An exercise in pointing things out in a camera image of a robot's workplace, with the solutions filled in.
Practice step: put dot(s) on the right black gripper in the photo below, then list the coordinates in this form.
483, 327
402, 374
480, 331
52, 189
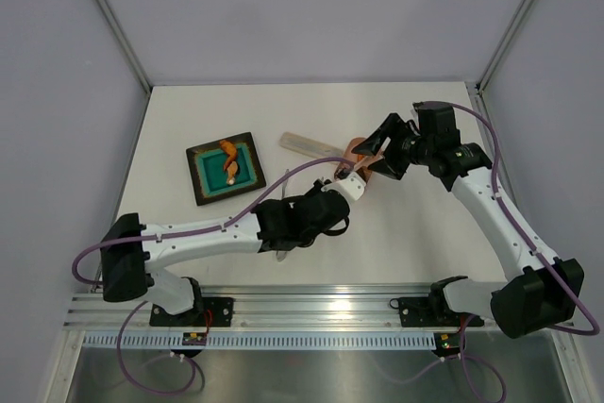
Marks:
393, 126

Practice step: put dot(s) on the right frame post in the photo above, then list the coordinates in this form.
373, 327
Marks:
504, 44

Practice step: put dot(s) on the metal tongs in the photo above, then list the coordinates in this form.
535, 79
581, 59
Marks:
281, 255

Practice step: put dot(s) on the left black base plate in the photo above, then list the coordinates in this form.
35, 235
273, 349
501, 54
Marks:
217, 311

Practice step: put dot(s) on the aluminium mounting rail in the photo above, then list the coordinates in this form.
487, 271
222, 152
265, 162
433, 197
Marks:
271, 308

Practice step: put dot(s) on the pink lunch box base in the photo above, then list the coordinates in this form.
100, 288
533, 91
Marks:
349, 153

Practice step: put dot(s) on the black teal food tray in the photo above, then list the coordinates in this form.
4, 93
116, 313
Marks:
206, 161

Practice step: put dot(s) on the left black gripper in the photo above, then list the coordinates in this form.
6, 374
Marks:
315, 189

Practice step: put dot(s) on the left frame post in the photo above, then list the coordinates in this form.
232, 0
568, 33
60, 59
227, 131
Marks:
128, 52

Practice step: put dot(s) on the pink lunch box lid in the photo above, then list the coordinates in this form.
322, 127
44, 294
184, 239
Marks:
361, 168

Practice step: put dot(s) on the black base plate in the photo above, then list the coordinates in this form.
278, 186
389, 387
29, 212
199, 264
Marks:
417, 312
217, 311

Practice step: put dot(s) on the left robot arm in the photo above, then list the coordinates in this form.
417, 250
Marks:
135, 259

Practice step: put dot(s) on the frame post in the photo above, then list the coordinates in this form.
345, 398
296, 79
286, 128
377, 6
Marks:
504, 44
128, 52

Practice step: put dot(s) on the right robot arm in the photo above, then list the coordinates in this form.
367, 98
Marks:
541, 290

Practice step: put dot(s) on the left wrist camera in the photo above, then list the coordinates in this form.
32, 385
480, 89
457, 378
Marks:
351, 189

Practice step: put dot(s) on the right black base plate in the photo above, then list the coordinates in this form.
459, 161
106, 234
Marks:
417, 312

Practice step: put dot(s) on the white slotted cable duct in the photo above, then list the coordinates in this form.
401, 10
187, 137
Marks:
304, 341

